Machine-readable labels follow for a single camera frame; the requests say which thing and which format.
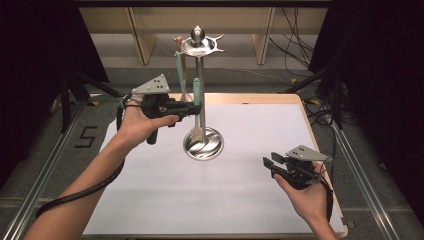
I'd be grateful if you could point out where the black floor cable bundle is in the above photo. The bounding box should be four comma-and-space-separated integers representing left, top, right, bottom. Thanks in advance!
268, 7, 318, 78

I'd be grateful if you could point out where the thin white floor cable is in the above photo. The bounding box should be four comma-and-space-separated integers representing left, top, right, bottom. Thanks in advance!
219, 66, 292, 86

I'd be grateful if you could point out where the black curtain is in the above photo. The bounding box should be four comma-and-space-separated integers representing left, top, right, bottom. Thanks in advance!
309, 0, 424, 229
0, 0, 110, 189

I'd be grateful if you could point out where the left hand-held gripper cable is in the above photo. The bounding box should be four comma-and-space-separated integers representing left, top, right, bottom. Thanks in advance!
35, 93, 145, 220

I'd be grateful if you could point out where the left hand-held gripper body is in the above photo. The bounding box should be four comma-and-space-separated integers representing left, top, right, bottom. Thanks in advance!
131, 73, 191, 145

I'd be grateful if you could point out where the green-handled pastry brush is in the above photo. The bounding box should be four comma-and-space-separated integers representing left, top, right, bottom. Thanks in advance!
190, 77, 205, 144

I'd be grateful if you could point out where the green-handled spatula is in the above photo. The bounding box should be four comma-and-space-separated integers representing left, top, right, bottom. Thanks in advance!
174, 51, 195, 103

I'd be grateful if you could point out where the person's left hand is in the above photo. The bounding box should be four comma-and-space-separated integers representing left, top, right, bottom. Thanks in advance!
116, 96, 180, 150

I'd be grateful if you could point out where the right hand-held gripper cable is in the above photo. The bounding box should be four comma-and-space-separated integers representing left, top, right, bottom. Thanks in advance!
314, 156, 335, 223

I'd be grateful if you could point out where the steel utensil stand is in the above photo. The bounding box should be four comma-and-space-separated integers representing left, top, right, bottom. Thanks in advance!
172, 25, 226, 162

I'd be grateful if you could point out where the black tripod stand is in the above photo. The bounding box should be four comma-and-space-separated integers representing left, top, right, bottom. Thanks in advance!
279, 63, 345, 130
58, 68, 123, 134

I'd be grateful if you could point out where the hand-held gripper cable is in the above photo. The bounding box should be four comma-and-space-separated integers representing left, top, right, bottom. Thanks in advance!
35, 93, 145, 220
314, 156, 335, 223

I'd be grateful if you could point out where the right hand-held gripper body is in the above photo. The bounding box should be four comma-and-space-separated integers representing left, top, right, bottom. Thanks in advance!
273, 144, 331, 191

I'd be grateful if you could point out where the wooden-handled wire whisk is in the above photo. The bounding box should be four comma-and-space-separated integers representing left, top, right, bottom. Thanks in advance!
175, 35, 193, 103

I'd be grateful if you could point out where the aluminium floor rail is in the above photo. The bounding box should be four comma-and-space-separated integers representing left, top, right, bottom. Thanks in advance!
2, 99, 88, 240
329, 120, 401, 240

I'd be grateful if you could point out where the light wooden shelf unit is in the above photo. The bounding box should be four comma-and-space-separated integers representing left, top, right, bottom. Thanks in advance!
77, 7, 329, 66

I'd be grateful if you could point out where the white paper sheet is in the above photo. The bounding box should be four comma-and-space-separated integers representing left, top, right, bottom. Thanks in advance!
82, 103, 345, 235

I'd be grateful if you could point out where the person's right hand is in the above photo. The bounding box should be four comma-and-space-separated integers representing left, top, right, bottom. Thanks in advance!
273, 162, 331, 225

